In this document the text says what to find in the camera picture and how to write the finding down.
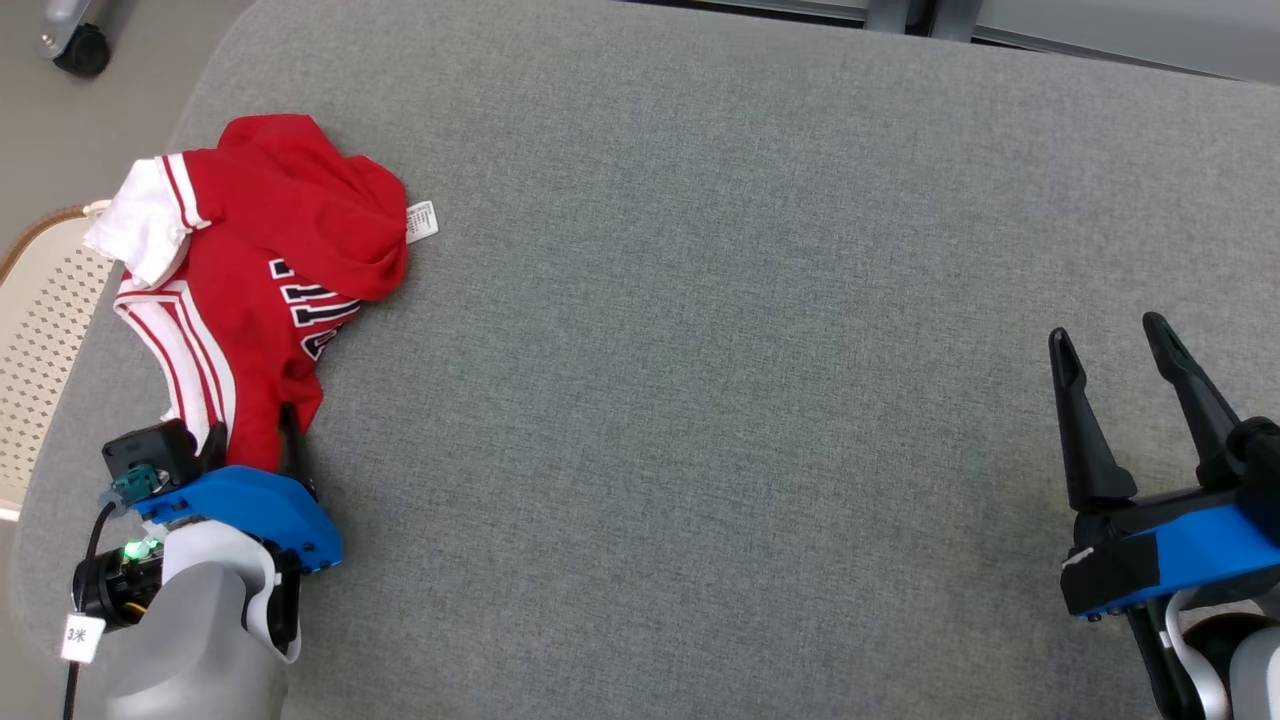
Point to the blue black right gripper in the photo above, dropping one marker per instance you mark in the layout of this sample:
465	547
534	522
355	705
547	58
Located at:
1180	550

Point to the grey partition post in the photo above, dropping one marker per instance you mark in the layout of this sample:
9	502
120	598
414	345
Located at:
900	14
958	18

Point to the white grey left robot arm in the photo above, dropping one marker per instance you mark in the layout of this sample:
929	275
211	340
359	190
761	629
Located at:
200	640

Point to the black caster wheel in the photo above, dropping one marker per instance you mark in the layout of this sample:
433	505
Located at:
78	45

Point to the beige woven laundry basket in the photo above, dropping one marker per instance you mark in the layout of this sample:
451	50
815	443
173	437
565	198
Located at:
40	350

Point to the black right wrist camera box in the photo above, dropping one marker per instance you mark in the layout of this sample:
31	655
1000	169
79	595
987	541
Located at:
1262	450

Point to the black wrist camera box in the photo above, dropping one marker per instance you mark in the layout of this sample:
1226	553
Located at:
1262	450
150	448

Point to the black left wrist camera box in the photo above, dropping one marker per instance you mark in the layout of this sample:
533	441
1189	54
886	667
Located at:
150	448

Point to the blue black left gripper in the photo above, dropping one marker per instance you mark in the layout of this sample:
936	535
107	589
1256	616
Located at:
250	505

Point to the red white Bulls jersey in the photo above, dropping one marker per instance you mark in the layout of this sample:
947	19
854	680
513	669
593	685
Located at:
260	300

